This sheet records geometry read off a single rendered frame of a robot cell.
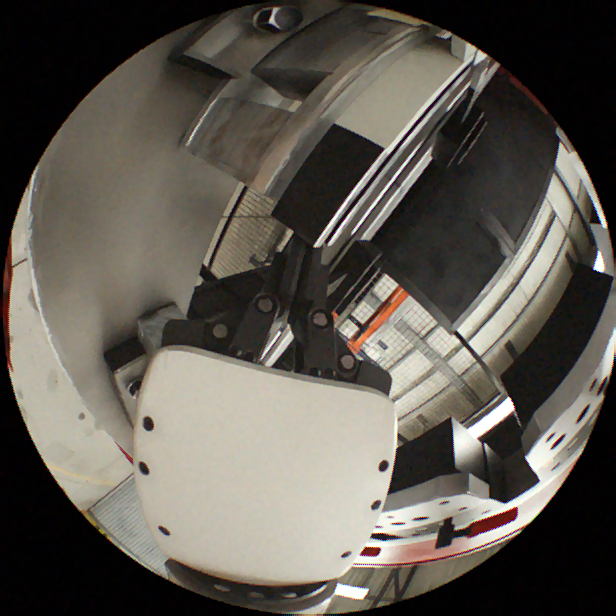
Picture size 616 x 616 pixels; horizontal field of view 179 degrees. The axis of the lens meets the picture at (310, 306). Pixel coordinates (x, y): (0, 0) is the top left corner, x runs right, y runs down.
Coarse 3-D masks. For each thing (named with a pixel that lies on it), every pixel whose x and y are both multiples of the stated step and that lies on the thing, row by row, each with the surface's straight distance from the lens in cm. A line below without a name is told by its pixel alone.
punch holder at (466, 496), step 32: (416, 448) 23; (448, 448) 20; (480, 448) 27; (416, 480) 21; (448, 480) 19; (480, 480) 23; (384, 512) 22; (416, 512) 22; (448, 512) 24; (480, 512) 30
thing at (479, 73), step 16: (480, 64) 27; (480, 80) 29; (464, 112) 34; (480, 112) 41; (448, 128) 36; (464, 128) 37; (480, 128) 40; (448, 144) 36; (464, 144) 36; (448, 160) 40
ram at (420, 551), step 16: (512, 464) 34; (528, 464) 33; (512, 480) 34; (528, 480) 33; (544, 480) 33; (560, 480) 46; (512, 496) 33; (544, 496) 51; (496, 512) 36; (528, 512) 62; (512, 528) 89; (368, 544) 48; (416, 544) 49; (432, 544) 53; (464, 544) 74; (480, 544) 104; (368, 560) 109; (384, 560) 104; (400, 560) 107; (416, 560) 118
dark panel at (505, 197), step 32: (480, 96) 93; (512, 96) 109; (512, 128) 91; (544, 128) 111; (480, 160) 73; (512, 160) 81; (544, 160) 96; (448, 192) 65; (480, 192) 69; (512, 192) 76; (544, 192) 87; (416, 224) 62; (448, 224) 64; (480, 224) 67; (512, 224) 73; (416, 256) 62; (448, 256) 64; (480, 256) 67; (512, 256) 72; (416, 288) 64; (448, 288) 65; (480, 288) 68; (448, 320) 68
